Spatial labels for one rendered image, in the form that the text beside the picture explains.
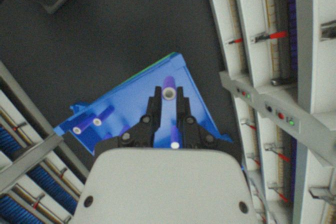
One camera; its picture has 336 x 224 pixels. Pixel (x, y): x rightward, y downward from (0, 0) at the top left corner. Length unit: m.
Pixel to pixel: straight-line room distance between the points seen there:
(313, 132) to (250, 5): 0.35
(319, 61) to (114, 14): 0.81
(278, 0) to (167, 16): 0.49
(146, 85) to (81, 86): 0.74
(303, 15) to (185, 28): 0.54
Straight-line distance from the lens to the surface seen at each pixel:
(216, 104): 0.88
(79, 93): 1.02
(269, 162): 0.77
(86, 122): 0.34
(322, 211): 0.68
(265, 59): 0.50
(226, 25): 0.65
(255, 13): 0.48
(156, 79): 0.28
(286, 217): 1.01
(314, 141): 0.42
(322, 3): 0.32
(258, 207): 1.55
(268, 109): 0.48
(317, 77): 0.35
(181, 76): 0.28
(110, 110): 0.32
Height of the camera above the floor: 0.76
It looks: 69 degrees down
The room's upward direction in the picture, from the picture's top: 176 degrees counter-clockwise
